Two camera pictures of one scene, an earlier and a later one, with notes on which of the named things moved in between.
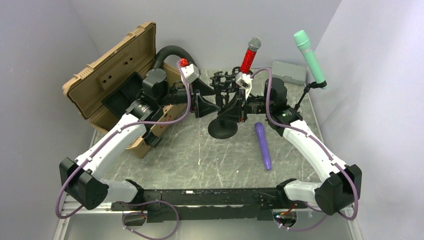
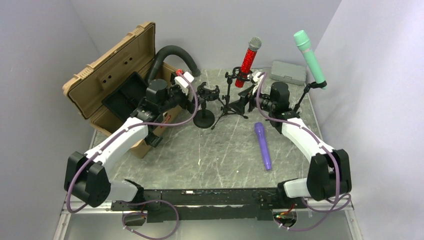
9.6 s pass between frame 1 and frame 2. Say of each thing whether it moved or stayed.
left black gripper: stayed
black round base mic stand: moved
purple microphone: stayed
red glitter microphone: stayed
